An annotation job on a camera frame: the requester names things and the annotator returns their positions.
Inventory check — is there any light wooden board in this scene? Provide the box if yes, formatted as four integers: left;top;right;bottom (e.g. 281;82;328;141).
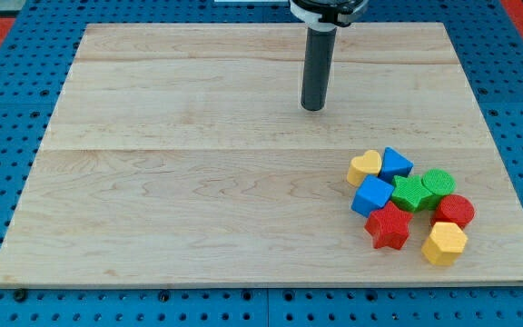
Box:
0;23;523;289

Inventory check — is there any green circle block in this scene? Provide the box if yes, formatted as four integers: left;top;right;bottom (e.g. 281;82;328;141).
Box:
421;168;457;210

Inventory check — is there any blue cube block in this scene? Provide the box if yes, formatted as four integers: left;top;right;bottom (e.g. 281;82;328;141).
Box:
350;175;394;218

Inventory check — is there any red star block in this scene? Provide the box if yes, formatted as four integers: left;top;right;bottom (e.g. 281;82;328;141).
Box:
364;202;414;250

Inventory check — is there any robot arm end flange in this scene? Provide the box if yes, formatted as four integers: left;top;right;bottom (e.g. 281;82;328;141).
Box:
289;0;370;32

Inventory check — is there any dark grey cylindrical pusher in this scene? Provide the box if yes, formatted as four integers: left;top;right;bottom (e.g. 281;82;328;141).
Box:
301;28;337;111

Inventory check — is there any blue triangle block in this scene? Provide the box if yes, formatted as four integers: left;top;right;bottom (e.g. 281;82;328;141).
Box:
378;147;414;183

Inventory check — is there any yellow heart block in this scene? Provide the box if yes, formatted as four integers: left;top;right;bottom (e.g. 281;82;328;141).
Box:
346;150;382;187

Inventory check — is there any green star block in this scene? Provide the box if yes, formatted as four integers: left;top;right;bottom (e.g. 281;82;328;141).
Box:
391;175;433;213

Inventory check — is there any red circle block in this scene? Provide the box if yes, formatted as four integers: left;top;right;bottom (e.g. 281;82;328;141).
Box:
430;194;476;229

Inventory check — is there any yellow hexagon block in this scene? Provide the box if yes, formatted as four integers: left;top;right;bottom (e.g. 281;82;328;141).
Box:
421;222;469;266

